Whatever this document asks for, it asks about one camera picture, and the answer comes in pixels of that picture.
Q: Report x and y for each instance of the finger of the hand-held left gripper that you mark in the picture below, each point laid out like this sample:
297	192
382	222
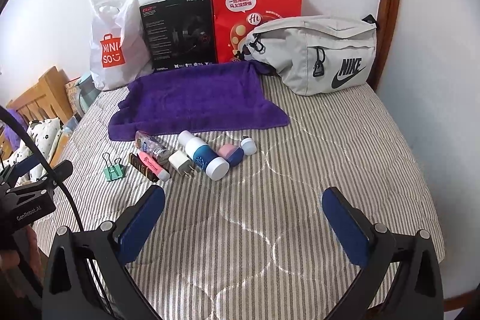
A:
26	164
62	170

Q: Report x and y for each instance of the red paper bag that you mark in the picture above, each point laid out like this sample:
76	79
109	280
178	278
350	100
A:
232	27

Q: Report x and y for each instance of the patterned box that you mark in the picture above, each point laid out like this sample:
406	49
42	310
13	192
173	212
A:
73	95

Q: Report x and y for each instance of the clear plastic bottle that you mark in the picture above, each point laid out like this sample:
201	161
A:
150	143

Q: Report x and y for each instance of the white plastic shopping bag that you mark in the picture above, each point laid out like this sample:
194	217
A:
112	24

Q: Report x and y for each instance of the black headset box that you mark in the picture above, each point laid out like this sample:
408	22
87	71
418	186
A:
176	31

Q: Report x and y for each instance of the purple towel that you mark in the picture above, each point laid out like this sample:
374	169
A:
195	98

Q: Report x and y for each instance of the person's left hand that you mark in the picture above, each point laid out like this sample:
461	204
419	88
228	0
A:
32	245

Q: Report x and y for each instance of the white charger plug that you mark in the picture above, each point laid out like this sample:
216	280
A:
178	160

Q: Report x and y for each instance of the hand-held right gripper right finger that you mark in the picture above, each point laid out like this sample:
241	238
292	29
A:
345	226

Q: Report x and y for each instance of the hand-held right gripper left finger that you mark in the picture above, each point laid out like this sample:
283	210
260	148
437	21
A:
144	215

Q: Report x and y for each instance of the small brown bottle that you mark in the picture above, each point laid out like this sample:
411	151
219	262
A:
144	170

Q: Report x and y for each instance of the green binder clip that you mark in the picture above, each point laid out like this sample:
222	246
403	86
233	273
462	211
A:
115	173

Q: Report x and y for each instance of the small white bottle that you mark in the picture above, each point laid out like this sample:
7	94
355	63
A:
248	146

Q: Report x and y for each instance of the pink tube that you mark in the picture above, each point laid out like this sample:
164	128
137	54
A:
152	162

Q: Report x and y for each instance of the blue and white bottle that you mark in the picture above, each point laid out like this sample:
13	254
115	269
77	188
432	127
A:
202	155

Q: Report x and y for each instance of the pink and blue eraser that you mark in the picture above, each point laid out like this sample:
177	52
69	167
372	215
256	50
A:
232	155

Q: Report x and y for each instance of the white pillow black print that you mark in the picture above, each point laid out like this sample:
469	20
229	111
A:
41	132

